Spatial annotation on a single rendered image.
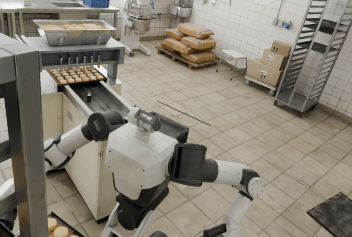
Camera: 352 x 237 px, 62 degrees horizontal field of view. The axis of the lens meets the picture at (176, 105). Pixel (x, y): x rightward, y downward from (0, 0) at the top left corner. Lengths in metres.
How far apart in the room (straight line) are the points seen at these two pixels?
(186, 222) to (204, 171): 1.53
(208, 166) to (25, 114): 0.82
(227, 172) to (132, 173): 0.36
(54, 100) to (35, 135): 2.07
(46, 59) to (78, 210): 1.21
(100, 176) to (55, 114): 0.70
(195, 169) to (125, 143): 0.29
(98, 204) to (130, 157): 1.22
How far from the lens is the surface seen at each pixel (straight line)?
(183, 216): 2.64
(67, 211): 2.62
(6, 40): 0.40
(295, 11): 5.59
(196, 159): 1.08
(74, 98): 2.25
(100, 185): 2.18
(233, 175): 1.18
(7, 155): 0.44
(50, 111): 2.51
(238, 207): 1.27
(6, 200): 0.49
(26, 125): 0.39
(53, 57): 2.43
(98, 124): 1.25
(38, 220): 0.51
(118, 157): 1.16
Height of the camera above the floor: 1.94
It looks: 27 degrees down
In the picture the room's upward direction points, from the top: 11 degrees clockwise
